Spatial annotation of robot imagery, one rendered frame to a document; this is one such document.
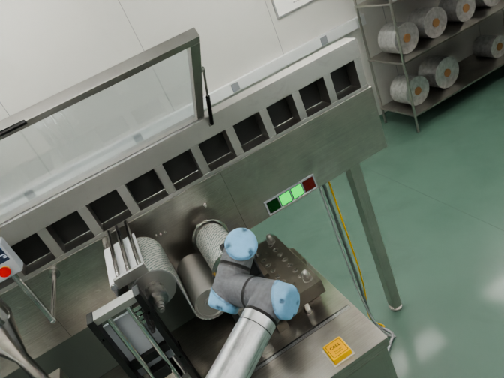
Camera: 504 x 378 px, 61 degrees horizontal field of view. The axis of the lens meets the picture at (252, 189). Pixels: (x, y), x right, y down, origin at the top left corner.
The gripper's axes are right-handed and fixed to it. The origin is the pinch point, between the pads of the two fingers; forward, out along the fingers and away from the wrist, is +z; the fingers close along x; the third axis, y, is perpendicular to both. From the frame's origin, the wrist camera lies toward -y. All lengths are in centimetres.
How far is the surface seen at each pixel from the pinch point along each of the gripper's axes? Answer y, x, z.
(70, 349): 10, 70, 49
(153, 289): 7.9, 26.6, 3.5
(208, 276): 4.6, 10.3, 21.3
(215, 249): 10.7, 3.7, 14.8
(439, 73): 84, -283, 238
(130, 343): -2.7, 39.0, 1.3
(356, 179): 14, -76, 70
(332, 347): -36.9, -14.2, 18.0
